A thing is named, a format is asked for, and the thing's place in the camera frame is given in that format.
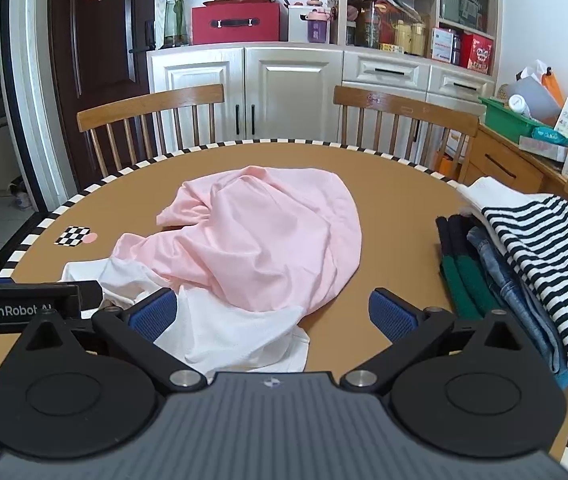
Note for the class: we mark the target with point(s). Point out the white cabinet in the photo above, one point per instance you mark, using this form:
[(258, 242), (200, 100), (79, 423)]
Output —
[(289, 90)]

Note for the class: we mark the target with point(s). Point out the red snack box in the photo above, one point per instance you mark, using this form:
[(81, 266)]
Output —
[(477, 55)]

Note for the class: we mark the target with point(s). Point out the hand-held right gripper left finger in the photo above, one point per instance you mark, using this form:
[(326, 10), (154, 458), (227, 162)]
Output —
[(151, 310)]

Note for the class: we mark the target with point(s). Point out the yellow tins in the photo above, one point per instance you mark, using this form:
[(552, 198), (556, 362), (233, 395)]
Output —
[(411, 37)]

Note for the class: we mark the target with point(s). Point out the green plastic basket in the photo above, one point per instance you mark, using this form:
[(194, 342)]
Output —
[(508, 122)]

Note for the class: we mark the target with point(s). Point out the green and blue knit sweater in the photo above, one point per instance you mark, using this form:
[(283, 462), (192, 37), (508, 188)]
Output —
[(463, 280)]

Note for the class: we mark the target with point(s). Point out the white bottle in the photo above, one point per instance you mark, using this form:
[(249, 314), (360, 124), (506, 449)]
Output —
[(518, 105)]

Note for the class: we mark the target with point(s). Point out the pink t-shirt with white sleeves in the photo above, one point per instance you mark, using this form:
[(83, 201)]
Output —
[(264, 240)]

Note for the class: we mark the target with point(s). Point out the dark wooden door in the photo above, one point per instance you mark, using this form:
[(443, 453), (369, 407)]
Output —
[(104, 60)]

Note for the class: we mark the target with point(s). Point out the checkered marker sticker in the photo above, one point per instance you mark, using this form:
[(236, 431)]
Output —
[(75, 236)]

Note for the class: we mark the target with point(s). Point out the teal tissue pack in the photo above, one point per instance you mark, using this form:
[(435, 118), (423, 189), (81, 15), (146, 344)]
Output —
[(543, 142)]

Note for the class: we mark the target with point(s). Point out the orange paper bag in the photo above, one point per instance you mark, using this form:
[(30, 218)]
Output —
[(552, 87)]

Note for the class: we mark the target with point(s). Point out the green box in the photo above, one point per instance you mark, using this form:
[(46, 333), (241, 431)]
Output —
[(463, 5)]

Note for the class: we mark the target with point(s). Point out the black white striped top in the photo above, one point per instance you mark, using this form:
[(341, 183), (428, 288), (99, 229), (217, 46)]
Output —
[(548, 250)]

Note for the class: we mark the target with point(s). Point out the purple water bottle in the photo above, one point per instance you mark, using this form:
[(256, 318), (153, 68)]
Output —
[(318, 30)]

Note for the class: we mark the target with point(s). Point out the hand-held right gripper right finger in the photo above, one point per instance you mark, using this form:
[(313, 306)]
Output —
[(391, 312)]

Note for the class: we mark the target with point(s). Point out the red storage box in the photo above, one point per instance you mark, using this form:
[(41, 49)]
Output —
[(264, 30)]

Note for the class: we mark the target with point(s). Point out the green plant in glass vase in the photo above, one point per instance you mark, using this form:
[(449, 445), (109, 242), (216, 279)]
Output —
[(176, 25)]

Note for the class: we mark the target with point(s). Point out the blue jeans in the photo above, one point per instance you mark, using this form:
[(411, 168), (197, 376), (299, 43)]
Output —
[(508, 280)]

